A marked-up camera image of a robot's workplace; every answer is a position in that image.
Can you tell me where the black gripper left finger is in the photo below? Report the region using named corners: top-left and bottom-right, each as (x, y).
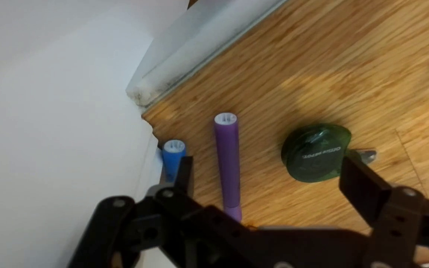
top-left (67, 155), bottom-right (211, 268)

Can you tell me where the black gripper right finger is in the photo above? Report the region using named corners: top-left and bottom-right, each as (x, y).
top-left (338, 153), bottom-right (429, 268)

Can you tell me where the purple marker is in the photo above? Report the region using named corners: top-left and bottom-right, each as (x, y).
top-left (213, 111), bottom-right (243, 222)

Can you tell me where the blue marker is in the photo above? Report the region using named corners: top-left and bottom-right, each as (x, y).
top-left (161, 138), bottom-right (187, 184)

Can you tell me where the green round tape measure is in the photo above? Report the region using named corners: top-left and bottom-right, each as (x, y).
top-left (280, 122), bottom-right (378, 184)

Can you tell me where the white frosted ledge trim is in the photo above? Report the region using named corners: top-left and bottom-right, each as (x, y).
top-left (125, 0), bottom-right (287, 108)

